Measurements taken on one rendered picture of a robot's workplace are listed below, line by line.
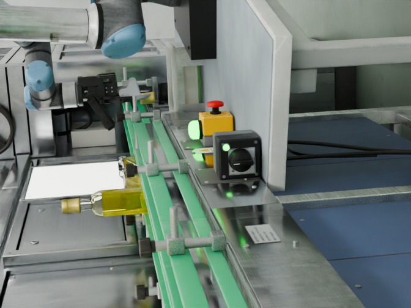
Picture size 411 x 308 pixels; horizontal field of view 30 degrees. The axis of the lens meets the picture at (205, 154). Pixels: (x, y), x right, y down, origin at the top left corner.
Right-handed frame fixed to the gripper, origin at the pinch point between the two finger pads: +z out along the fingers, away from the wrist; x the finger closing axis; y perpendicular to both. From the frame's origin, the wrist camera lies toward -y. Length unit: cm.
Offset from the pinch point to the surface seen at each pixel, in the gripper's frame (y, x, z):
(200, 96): 0.4, -9.1, 15.5
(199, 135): 1, -57, 9
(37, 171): -31, 38, -39
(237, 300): -1, -138, 4
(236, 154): 5, -89, 12
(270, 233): 0, -119, 12
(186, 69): 8.4, -8.9, 11.9
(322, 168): -3, -77, 32
